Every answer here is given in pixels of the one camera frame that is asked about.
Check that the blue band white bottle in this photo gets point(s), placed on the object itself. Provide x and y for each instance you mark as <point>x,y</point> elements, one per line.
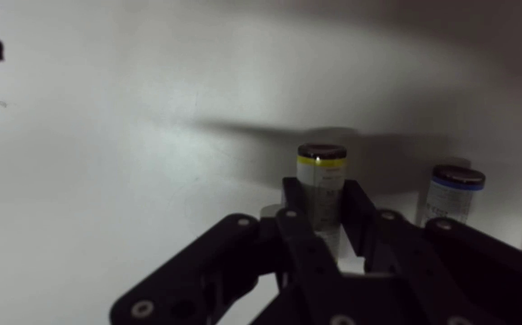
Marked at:
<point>452,192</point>

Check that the yellow band white bottle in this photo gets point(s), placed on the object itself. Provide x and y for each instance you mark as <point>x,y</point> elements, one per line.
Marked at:
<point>321,170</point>

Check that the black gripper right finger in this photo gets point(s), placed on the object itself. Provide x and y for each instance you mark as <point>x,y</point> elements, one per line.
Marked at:
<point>455,273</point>

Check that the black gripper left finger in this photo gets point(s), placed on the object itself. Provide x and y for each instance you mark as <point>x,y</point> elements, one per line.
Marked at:
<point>209,275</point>

